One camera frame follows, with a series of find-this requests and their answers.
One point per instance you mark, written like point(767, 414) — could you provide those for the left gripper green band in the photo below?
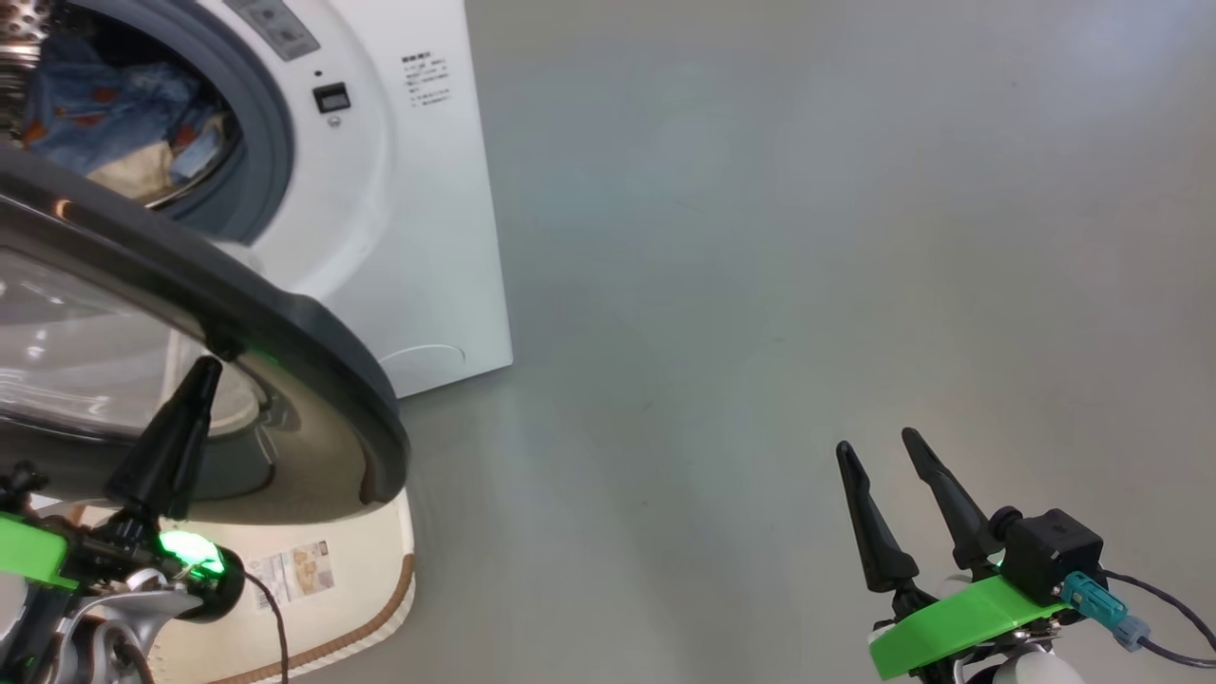
point(114, 556)

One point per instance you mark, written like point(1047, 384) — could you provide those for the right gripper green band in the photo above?
point(959, 627)

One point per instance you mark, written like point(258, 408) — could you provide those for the black round glass washer door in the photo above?
point(285, 361)

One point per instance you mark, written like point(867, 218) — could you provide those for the blue cartoon print garment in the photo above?
point(104, 104)

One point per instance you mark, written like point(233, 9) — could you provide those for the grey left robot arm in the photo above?
point(90, 641)

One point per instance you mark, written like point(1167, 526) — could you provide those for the paper label on basket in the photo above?
point(293, 572)

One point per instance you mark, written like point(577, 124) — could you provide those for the cream perforated laundry basket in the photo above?
point(361, 589)

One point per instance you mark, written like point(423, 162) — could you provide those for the grey rubber door seal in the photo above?
point(266, 142)

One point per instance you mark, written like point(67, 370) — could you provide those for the white front-load washing machine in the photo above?
point(418, 237)

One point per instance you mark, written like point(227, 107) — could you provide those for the black door lock latch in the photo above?
point(332, 98)

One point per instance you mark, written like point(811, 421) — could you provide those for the grey door hinge plate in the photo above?
point(274, 27)

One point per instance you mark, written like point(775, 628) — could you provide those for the round white filter cover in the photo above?
point(427, 361)

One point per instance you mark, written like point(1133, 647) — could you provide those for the steel washer drum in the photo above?
point(19, 57)

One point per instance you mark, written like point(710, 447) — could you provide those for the black text label sticker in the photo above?
point(426, 81)

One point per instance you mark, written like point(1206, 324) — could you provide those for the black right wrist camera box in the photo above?
point(1050, 556)

